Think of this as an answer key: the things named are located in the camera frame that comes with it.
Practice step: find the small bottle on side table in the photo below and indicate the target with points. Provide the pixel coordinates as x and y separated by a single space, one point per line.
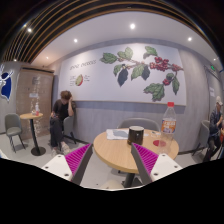
37 109

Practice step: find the grey chair at right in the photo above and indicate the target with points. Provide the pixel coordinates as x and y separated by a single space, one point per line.
203 134

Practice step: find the grey chair under seated person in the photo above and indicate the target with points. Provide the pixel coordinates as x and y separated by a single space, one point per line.
68 127

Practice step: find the white paper sheet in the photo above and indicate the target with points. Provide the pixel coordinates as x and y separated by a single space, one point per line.
117 134

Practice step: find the blue deer wall logo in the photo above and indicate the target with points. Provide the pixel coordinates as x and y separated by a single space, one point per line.
5 82

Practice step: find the grey chair at left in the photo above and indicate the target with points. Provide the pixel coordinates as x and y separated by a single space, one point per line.
12 126

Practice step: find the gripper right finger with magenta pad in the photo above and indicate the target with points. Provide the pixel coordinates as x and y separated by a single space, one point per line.
151 166

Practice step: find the coffee plant wall mural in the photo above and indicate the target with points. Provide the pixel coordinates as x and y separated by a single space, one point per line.
145 73

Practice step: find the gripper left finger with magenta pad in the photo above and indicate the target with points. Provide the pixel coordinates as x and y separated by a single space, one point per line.
72 166

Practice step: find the wooden locker cabinet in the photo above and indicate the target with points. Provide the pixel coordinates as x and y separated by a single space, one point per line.
34 87

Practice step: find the plastic bottle with red cap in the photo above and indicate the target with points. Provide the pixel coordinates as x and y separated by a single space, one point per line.
168 128

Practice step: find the clear glass cup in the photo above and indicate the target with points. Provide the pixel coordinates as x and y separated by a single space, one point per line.
155 135

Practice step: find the dark brown mug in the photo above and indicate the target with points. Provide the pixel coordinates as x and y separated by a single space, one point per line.
135 135

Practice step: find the round wooden table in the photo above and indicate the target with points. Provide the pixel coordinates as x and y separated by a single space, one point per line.
117 153

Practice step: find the small round side table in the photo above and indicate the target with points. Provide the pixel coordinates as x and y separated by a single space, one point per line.
36 150

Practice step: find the grey chair behind table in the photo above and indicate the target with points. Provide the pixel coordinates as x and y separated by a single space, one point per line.
143 122

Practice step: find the seated person in black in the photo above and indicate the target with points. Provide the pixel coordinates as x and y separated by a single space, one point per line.
63 108

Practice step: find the seated person at right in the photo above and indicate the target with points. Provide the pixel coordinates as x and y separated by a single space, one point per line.
215 127

